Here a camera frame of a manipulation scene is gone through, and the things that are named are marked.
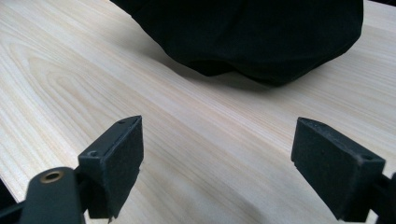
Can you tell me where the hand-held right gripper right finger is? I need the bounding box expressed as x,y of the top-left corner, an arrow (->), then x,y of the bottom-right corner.
290,117 -> 387,223

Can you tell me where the black cloth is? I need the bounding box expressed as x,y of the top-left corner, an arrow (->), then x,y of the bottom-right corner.
109,0 -> 365,87

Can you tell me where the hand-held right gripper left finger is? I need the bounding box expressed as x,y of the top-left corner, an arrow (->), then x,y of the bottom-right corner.
78,115 -> 145,219

